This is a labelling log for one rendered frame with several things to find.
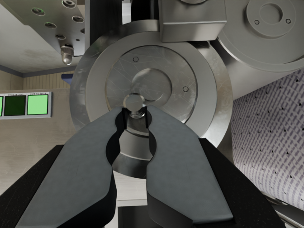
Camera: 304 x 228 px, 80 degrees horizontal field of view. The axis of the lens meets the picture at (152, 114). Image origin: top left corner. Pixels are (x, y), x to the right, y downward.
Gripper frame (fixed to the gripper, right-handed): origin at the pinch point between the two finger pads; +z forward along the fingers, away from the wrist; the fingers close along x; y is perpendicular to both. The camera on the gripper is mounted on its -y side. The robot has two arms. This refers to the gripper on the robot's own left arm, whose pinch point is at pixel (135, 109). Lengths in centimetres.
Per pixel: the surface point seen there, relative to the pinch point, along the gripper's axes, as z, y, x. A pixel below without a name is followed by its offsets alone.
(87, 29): 9.4, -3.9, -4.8
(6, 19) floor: 207, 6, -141
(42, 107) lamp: 32.7, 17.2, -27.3
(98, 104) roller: 3.2, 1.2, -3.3
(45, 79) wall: 301, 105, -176
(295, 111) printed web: 7.9, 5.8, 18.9
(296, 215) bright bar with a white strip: 6.7, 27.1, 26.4
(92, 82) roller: 4.5, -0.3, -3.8
